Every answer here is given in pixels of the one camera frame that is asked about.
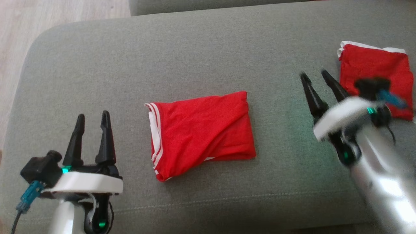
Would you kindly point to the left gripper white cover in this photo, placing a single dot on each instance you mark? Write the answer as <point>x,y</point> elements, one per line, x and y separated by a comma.
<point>84,183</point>

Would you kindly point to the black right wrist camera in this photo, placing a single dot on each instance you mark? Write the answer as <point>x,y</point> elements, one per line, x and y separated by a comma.
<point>372,86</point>

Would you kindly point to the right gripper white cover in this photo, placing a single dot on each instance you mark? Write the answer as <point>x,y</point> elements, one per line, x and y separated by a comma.
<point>344,113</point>

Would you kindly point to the red jersey with lettering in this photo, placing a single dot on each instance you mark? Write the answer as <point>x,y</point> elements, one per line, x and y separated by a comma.
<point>201,133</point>

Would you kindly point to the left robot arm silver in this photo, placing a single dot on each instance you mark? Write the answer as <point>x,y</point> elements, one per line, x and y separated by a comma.
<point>66,217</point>

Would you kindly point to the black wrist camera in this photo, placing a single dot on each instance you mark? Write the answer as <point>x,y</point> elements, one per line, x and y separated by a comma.
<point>372,86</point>
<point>40,169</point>

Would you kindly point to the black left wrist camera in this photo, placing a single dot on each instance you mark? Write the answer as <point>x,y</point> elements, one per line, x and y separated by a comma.
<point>40,169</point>

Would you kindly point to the large grey ottoman cushion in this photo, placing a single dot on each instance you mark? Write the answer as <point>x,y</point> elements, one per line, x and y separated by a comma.
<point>195,58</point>

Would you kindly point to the red shorts white side stripe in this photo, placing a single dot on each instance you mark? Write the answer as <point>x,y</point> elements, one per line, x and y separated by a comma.
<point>370,61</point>

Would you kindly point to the grey sofa seat cushion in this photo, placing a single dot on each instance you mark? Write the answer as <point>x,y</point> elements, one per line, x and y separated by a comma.
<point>211,5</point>

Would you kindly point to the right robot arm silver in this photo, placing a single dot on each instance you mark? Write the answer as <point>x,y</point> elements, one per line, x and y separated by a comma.
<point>383,175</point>

